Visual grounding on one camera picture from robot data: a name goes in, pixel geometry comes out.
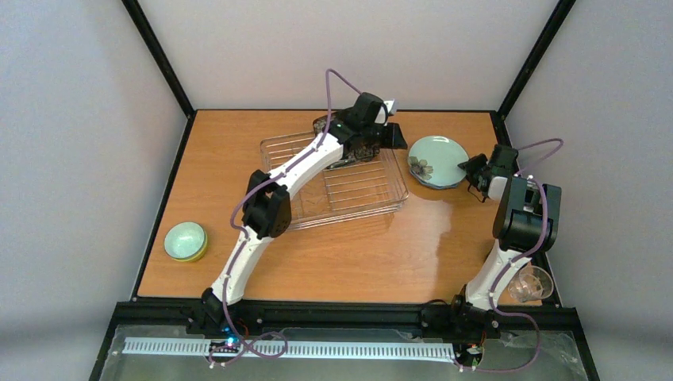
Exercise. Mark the white slotted cable duct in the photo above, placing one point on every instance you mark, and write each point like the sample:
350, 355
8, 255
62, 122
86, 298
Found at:
293, 350

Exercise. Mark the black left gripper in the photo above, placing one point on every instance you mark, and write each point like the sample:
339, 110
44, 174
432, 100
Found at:
378, 134

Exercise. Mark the green yellow small bowl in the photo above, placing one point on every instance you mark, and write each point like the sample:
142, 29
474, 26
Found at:
186, 242

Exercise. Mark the light green round plate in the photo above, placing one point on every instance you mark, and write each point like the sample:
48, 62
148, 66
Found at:
434, 162

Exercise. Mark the black frame post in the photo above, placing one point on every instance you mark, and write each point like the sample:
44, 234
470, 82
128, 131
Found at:
551, 27
147, 34

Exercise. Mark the black frame post right rear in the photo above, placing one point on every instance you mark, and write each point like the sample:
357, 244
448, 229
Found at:
551, 27

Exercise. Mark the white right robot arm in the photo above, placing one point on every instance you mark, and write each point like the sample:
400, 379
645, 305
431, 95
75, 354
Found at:
527, 222

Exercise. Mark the wire metal dish rack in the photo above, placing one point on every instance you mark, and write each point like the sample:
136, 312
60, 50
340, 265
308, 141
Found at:
351, 191

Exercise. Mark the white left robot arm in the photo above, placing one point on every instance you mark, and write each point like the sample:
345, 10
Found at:
266, 206

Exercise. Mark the black frame post left rear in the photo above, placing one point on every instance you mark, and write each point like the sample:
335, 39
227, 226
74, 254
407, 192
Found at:
147, 34

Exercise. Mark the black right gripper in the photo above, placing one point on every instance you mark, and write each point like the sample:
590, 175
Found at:
479, 171

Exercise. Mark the black floral square plate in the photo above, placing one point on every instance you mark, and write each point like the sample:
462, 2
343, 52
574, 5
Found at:
362, 154

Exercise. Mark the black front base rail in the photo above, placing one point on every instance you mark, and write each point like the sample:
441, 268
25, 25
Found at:
522, 343

